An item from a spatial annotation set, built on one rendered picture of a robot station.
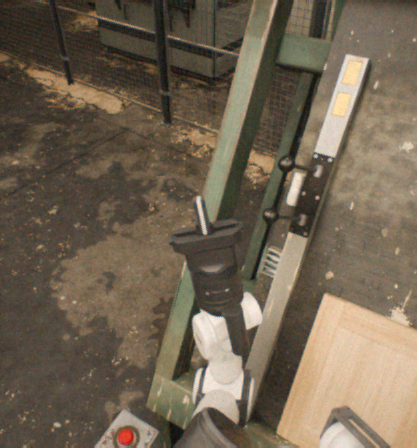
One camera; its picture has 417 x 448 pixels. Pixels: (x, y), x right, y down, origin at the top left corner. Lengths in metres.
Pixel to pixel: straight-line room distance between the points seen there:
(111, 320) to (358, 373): 1.75
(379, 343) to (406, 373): 0.09
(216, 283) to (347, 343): 0.50
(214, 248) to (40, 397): 1.88
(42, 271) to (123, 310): 0.64
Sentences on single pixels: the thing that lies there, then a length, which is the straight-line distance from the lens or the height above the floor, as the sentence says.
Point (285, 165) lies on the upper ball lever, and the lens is 0.99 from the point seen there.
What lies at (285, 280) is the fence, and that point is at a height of 1.25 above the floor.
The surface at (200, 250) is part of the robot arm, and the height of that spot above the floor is 1.57.
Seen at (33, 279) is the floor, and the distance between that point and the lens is 3.02.
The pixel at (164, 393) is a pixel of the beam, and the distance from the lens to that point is 1.40.
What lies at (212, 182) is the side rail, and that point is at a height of 1.41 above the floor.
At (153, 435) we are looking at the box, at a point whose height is 0.93.
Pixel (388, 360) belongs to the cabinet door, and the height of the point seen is 1.16.
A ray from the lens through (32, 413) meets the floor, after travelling 2.48.
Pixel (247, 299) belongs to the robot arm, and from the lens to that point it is 0.86.
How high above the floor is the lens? 2.09
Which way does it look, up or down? 41 degrees down
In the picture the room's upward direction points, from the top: straight up
